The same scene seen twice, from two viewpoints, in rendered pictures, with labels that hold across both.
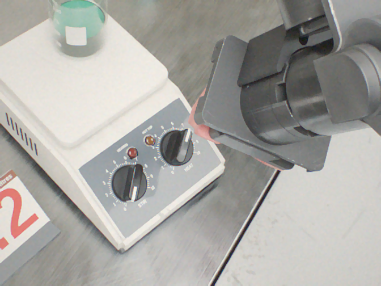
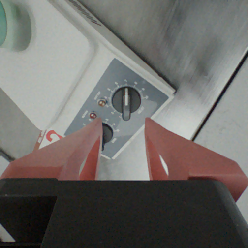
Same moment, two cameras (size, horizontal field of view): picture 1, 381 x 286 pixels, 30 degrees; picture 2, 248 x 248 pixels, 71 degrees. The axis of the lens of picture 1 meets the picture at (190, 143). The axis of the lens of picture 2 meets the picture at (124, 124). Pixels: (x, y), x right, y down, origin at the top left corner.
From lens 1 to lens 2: 0.52 m
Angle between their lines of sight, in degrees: 54
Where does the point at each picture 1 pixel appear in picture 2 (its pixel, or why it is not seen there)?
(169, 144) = (118, 102)
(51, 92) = (21, 89)
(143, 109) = (88, 79)
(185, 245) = not seen: hidden behind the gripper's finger
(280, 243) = (226, 145)
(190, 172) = (143, 112)
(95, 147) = (67, 118)
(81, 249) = not seen: hidden behind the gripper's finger
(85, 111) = (43, 103)
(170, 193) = (132, 130)
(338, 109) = not seen: outside the picture
